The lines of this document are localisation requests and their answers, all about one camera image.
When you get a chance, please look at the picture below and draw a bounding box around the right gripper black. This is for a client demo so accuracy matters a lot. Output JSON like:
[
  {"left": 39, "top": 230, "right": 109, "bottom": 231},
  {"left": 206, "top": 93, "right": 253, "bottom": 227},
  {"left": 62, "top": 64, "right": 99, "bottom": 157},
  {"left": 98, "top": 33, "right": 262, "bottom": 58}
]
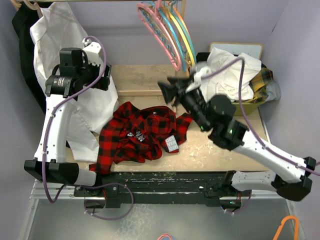
[{"left": 158, "top": 75, "right": 211, "bottom": 131}]

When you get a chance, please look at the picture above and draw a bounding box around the red black plaid shirt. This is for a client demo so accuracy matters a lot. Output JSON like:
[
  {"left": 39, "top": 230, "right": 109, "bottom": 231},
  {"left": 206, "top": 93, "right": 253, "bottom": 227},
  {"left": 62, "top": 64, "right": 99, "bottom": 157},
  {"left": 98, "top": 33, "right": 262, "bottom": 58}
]
[{"left": 89, "top": 101, "right": 193, "bottom": 175}]

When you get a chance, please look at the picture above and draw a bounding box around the pink plastic hanger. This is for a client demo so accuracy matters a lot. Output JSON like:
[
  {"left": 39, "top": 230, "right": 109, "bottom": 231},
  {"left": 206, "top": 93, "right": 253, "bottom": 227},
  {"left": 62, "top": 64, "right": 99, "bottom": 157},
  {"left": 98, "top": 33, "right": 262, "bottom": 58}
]
[{"left": 136, "top": 1, "right": 182, "bottom": 72}]

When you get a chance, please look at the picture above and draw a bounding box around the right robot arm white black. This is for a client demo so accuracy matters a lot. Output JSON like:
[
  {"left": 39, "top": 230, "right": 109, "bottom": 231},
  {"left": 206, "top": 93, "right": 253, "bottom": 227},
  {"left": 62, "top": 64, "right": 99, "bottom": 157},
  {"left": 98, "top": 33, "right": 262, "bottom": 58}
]
[{"left": 157, "top": 77, "right": 316, "bottom": 202}]

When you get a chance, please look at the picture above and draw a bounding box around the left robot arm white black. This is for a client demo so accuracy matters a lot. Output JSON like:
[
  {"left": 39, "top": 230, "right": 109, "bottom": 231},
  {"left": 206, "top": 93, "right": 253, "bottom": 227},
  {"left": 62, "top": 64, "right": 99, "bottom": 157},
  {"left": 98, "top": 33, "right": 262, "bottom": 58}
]
[{"left": 24, "top": 42, "right": 110, "bottom": 196}]

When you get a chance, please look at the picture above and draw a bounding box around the yellow plastic hanger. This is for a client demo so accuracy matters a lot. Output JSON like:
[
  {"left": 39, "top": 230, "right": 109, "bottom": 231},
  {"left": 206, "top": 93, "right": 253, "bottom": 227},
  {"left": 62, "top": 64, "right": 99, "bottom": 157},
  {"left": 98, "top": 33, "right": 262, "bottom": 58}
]
[{"left": 161, "top": 0, "right": 196, "bottom": 76}]

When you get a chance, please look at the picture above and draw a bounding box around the white shirt in basket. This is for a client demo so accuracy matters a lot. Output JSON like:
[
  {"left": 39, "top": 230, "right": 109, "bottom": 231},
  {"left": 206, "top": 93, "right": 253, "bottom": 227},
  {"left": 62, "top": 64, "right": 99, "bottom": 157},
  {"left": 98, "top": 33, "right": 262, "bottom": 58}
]
[{"left": 200, "top": 47, "right": 262, "bottom": 102}]

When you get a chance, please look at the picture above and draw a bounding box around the white hanging shirt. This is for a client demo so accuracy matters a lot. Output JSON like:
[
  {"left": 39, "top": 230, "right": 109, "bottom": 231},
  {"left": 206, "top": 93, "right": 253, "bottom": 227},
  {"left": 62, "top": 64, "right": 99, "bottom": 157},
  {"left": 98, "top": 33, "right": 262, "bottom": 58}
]
[{"left": 30, "top": 2, "right": 119, "bottom": 163}]

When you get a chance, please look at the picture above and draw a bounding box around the teal plastic hanger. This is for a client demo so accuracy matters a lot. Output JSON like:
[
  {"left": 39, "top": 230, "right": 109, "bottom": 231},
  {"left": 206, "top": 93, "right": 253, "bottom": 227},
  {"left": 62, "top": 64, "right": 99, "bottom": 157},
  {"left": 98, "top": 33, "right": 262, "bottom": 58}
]
[{"left": 166, "top": 0, "right": 197, "bottom": 73}]

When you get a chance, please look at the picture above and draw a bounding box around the orange plastic hanger on rack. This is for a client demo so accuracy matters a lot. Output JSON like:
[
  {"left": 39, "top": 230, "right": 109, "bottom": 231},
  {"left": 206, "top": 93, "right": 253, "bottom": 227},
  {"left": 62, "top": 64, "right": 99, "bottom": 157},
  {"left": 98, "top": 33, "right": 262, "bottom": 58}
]
[{"left": 169, "top": 0, "right": 197, "bottom": 72}]

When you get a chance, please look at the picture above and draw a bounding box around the yellow plaid shirt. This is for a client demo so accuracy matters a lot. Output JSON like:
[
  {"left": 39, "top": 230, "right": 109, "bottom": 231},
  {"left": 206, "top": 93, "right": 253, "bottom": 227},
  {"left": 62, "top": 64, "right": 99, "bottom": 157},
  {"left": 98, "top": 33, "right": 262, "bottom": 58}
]
[{"left": 247, "top": 67, "right": 274, "bottom": 103}]

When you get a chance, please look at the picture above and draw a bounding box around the orange hanger on floor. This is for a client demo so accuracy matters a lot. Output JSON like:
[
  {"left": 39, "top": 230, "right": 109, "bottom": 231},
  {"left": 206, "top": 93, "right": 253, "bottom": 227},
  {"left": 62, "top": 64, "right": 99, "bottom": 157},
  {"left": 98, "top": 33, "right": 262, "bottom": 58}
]
[{"left": 271, "top": 215, "right": 300, "bottom": 240}]

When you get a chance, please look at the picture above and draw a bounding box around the wooden clothes rack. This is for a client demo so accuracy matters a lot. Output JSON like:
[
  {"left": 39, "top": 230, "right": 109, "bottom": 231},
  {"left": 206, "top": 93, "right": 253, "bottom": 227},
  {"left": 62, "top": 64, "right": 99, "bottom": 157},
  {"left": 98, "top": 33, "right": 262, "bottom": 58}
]
[{"left": 10, "top": 0, "right": 187, "bottom": 97}]

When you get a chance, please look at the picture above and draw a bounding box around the green laundry basket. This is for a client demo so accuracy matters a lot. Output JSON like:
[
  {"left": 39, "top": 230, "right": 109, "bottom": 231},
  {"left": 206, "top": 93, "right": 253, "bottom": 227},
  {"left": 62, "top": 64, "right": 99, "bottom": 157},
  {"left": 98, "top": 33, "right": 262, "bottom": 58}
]
[{"left": 185, "top": 69, "right": 266, "bottom": 117}]

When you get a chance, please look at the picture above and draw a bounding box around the black hanging garment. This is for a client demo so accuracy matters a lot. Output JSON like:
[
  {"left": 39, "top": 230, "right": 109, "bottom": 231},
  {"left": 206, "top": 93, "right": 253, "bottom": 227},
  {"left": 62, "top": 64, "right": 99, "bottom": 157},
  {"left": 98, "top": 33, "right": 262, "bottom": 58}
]
[{"left": 11, "top": 2, "right": 46, "bottom": 112}]

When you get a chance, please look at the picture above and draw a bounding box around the grey blue garment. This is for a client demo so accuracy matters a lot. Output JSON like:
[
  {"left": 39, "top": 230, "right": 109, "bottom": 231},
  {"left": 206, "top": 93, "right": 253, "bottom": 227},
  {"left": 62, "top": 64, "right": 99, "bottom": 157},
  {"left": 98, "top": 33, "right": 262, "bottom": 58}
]
[{"left": 265, "top": 81, "right": 282, "bottom": 102}]

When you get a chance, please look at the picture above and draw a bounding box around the pink blue hangers bottom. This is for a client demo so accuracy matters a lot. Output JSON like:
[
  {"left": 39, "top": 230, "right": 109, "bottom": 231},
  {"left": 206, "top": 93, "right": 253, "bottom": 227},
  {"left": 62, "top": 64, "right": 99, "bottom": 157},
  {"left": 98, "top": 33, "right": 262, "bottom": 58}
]
[{"left": 157, "top": 233, "right": 176, "bottom": 240}]

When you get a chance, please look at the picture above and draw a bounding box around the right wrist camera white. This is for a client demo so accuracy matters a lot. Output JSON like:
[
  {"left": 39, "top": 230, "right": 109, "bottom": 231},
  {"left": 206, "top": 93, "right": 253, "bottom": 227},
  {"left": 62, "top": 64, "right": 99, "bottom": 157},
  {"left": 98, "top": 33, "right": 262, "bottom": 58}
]
[{"left": 185, "top": 61, "right": 213, "bottom": 93}]

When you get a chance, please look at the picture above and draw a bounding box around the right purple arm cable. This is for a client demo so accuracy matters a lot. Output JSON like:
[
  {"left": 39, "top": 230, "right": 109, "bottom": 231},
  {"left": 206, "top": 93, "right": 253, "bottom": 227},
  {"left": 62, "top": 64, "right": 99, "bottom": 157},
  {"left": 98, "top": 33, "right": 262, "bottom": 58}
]
[{"left": 201, "top": 56, "right": 320, "bottom": 177}]

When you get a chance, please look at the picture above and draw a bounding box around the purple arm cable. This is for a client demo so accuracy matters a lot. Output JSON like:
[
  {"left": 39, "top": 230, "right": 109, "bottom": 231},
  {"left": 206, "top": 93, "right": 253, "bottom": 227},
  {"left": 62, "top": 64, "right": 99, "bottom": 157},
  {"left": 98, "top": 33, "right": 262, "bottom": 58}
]
[
  {"left": 201, "top": 56, "right": 320, "bottom": 177},
  {"left": 41, "top": 35, "right": 108, "bottom": 204}
]

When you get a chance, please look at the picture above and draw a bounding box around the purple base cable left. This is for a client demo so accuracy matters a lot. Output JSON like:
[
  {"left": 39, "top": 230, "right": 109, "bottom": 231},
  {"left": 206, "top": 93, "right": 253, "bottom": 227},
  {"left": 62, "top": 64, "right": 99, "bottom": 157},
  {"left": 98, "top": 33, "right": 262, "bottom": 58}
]
[{"left": 83, "top": 183, "right": 135, "bottom": 221}]

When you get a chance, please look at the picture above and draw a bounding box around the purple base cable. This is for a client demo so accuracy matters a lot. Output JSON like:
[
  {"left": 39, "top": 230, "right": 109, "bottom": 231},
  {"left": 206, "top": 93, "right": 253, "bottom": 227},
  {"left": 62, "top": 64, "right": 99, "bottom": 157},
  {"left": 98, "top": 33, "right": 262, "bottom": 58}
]
[
  {"left": 83, "top": 183, "right": 135, "bottom": 221},
  {"left": 220, "top": 189, "right": 253, "bottom": 217}
]

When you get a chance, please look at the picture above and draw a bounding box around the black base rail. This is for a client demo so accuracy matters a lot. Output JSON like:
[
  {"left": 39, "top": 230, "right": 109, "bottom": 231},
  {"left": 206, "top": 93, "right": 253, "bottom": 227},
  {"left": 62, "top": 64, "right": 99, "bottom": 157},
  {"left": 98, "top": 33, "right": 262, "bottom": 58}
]
[{"left": 74, "top": 171, "right": 251, "bottom": 209}]

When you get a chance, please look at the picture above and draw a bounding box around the aluminium rail frame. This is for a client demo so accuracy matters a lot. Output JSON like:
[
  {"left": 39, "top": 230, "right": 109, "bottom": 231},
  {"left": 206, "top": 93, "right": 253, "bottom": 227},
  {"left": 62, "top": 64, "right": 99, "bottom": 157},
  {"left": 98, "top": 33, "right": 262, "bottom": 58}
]
[{"left": 29, "top": 109, "right": 301, "bottom": 226}]

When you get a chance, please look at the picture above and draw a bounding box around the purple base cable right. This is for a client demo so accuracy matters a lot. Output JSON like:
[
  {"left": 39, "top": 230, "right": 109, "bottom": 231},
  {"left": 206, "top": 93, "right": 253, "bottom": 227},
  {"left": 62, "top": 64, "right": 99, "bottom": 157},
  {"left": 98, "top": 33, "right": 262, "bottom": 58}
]
[{"left": 220, "top": 189, "right": 253, "bottom": 217}]

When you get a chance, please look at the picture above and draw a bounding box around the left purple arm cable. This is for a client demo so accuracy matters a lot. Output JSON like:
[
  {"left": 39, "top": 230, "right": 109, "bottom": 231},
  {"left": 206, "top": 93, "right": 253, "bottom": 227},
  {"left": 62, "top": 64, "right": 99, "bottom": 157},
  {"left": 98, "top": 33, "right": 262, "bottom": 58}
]
[{"left": 41, "top": 35, "right": 108, "bottom": 204}]

